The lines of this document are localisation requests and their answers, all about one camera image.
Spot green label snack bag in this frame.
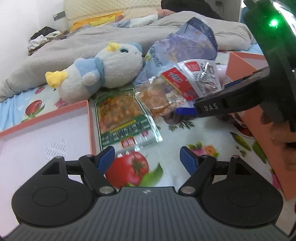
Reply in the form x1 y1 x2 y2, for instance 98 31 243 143
94 88 163 154

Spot blue plastic tissue bag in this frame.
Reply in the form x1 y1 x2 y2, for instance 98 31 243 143
133 17 218 85

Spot yellow pillow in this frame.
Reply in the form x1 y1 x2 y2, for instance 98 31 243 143
70 11 122 32

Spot fruit print bed sheet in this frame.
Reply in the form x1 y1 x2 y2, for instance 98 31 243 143
0 44 296 232

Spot white shrimp snack bag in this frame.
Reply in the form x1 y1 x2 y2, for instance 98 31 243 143
178 59 222 98

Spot pink shallow box lid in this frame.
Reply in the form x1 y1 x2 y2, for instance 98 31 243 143
1 101 95 237

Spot clothes on nightstand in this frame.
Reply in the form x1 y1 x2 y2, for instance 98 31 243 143
28 26 61 51

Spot grey blanket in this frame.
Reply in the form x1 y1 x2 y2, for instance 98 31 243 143
1 11 256 102

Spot cream padded headboard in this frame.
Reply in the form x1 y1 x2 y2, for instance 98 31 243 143
64 0 161 25

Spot right hand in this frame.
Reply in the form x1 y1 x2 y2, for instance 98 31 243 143
260 112 296 171

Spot pink deep box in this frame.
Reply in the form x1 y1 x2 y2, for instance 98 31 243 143
226 52 295 200

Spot white blue plush toy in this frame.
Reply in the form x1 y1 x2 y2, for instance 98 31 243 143
45 43 144 103

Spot black clothing pile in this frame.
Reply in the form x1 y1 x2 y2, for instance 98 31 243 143
161 0 222 20

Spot red label pastry packet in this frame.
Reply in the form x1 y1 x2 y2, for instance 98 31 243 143
135 67 198 117

